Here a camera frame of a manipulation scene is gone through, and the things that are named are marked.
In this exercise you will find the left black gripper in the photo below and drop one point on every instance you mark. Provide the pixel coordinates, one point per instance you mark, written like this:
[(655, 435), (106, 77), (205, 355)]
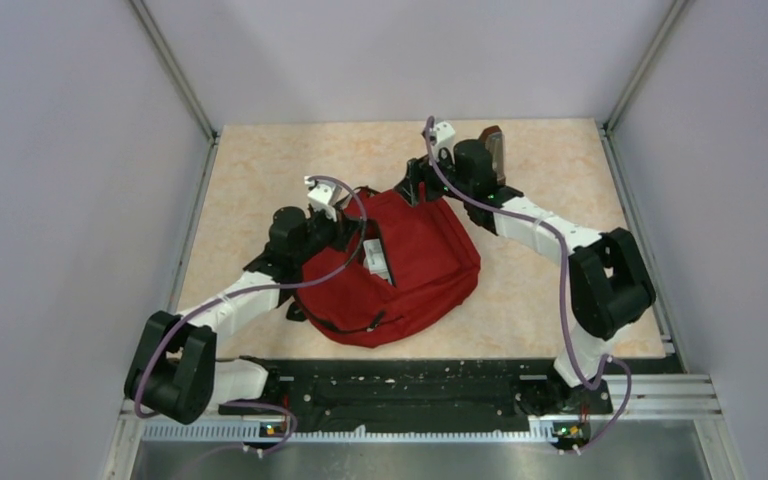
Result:
[(344, 229)]

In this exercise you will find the red backpack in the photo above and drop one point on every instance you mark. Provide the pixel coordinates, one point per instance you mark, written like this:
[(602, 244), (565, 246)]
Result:
[(432, 266)]

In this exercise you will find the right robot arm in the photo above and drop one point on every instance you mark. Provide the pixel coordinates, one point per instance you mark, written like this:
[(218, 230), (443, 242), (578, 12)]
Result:
[(604, 283)]

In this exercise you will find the brown wooden metronome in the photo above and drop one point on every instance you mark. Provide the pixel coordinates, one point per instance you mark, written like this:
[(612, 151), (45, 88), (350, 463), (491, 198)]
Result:
[(493, 140)]

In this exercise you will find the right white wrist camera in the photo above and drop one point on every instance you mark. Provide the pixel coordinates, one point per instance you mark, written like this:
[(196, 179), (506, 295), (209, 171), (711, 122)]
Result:
[(439, 138)]

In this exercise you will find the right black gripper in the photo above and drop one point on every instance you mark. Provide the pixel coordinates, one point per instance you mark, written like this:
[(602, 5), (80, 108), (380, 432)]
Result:
[(418, 171)]

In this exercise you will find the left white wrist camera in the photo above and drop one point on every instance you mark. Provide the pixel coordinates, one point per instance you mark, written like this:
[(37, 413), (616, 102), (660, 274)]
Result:
[(322, 195)]

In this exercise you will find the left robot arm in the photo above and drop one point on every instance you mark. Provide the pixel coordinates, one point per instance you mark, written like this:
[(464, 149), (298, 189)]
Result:
[(175, 371)]

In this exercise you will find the white paper tag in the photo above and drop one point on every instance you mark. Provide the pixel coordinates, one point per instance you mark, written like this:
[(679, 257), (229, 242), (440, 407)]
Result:
[(375, 259)]

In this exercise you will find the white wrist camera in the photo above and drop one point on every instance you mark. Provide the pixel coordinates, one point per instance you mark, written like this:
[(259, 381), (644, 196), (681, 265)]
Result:
[(322, 195), (439, 138)]

